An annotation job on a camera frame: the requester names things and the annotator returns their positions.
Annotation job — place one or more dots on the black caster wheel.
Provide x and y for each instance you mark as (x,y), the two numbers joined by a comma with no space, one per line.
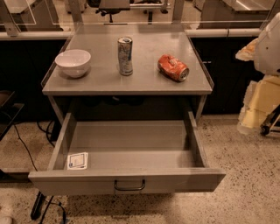
(265,130)

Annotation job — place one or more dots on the black office chair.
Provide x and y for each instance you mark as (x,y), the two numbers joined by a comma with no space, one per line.
(112,7)

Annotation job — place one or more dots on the white label sticker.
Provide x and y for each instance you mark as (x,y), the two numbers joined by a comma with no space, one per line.
(77,161)

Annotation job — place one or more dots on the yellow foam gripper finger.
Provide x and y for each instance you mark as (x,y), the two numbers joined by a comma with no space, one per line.
(260,99)

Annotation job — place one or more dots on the open grey top drawer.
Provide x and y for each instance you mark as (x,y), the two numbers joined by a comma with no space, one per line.
(167,154)

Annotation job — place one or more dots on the white ceramic bowl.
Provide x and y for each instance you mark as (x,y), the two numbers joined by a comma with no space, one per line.
(73,63)

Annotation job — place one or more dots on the white horizontal rail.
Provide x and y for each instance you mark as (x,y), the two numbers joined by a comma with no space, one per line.
(201,33)

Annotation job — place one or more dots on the grey metal drawer cabinet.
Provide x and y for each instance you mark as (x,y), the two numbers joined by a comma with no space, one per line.
(150,42)

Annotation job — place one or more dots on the silver blue redbull can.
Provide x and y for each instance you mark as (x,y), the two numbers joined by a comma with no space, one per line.
(124,45)

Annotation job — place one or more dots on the black drawer handle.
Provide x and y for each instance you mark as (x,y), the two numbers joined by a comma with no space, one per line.
(129,186)

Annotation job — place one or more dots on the black stand at left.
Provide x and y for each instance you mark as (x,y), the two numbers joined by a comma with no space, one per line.
(9,110)

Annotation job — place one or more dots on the crushed orange soda can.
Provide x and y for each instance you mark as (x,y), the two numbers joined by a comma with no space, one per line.
(173,67)

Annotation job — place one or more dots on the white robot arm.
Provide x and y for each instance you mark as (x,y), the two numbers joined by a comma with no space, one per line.
(264,51)

